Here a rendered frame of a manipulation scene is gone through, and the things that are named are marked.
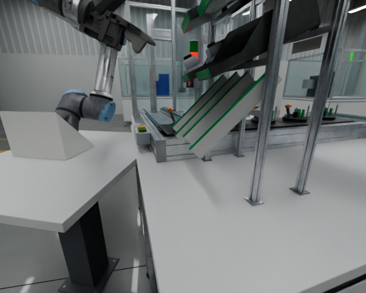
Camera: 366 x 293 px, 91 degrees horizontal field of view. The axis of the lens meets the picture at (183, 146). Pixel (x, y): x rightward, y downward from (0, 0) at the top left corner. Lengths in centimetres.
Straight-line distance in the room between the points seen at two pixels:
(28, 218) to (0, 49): 1022
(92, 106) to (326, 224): 101
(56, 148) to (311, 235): 95
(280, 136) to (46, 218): 101
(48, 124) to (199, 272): 81
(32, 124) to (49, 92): 892
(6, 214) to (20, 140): 49
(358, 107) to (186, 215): 606
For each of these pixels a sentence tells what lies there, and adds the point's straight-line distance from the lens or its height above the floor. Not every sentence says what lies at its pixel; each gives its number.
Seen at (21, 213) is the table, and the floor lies 86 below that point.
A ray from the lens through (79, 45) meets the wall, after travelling 951.
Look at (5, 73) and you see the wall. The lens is 1065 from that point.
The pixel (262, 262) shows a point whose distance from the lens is 42.
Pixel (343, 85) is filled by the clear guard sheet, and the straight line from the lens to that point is 587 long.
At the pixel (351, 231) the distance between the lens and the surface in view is 59.
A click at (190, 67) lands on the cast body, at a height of 123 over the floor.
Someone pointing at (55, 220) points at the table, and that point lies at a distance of 57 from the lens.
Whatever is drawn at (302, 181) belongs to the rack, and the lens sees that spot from 65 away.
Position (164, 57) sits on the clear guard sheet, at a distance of 229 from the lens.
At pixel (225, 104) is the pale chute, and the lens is 59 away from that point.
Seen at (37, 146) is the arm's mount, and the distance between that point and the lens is 104.
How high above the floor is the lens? 117
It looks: 18 degrees down
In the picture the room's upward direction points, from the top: straight up
